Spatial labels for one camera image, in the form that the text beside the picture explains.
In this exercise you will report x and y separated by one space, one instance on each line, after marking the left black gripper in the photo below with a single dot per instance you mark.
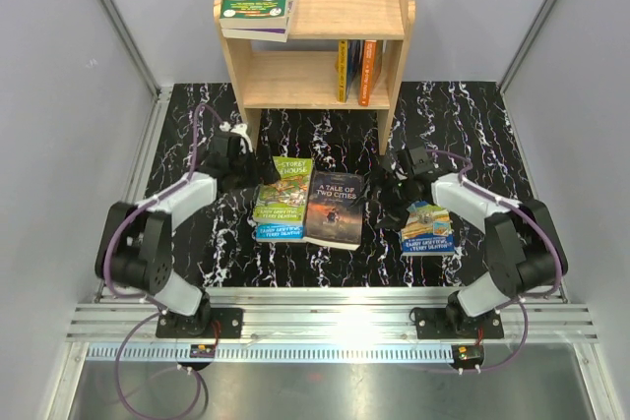
251 183

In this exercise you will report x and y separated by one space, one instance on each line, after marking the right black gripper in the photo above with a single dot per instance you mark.
395 218

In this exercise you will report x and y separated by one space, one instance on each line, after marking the blue 91-Storey Treehouse book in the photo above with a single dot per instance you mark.
430 235

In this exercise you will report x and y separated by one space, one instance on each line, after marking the green 65-Storey Treehouse book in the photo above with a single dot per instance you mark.
285 201

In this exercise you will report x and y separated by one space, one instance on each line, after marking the purple 52-Storey Treehouse book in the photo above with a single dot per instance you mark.
274 35

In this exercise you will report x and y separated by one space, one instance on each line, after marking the orange 78-Storey Treehouse book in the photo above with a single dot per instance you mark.
371 66

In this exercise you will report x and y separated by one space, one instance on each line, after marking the blue back-cover Treehouse book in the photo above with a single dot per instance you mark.
348 64

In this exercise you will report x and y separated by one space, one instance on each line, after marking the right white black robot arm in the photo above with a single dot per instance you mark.
522 249

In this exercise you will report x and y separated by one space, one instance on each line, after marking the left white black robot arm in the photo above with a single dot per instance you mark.
135 249

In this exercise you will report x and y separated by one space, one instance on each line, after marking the dark Tale of Two Cities book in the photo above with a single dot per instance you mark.
333 218

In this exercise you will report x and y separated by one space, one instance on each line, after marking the light blue Treehouse book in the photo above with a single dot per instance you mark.
279 233

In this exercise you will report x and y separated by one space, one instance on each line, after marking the wooden two-tier shelf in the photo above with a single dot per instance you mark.
307 79

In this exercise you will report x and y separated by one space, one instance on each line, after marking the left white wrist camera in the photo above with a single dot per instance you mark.
241 130

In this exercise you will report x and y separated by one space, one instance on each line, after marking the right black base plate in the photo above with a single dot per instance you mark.
432 323

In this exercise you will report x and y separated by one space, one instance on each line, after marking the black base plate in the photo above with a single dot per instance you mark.
226 323
432 323

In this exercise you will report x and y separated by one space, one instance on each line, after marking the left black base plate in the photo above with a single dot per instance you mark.
226 323

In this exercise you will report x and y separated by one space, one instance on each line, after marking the slotted cable duct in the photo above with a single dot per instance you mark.
283 353

